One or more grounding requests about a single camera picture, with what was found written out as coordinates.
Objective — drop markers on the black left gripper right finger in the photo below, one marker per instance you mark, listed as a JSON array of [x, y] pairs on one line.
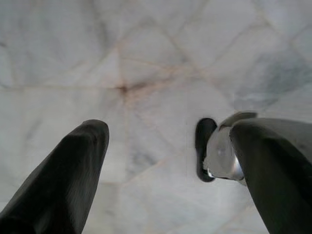
[[280, 182]]

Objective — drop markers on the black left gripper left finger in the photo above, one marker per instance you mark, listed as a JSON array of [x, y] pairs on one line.
[[53, 185]]

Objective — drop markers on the black robot left foot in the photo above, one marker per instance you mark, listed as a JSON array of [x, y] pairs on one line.
[[201, 146]]

